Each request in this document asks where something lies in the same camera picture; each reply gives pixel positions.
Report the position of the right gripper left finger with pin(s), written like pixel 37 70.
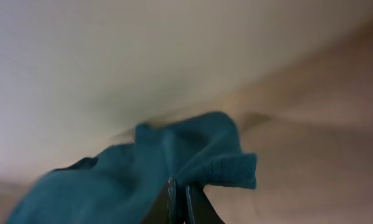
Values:
pixel 163 209

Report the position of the black polo shirt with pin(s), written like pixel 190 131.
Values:
pixel 120 184

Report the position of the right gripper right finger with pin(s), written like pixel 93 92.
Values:
pixel 199 208

